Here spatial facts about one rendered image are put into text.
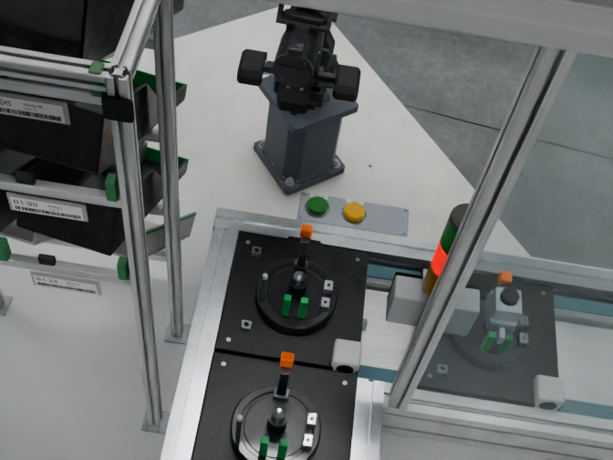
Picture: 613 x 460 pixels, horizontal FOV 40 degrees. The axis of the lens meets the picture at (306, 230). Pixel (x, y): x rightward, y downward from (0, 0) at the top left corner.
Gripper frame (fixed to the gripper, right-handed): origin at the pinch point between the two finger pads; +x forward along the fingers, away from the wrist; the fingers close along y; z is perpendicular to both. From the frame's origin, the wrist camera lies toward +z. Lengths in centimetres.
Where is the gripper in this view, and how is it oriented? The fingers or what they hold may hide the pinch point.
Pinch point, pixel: (296, 98)
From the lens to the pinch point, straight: 134.9
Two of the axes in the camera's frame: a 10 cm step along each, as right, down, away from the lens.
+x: -1.1, 5.8, 8.1
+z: -1.2, 8.0, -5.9
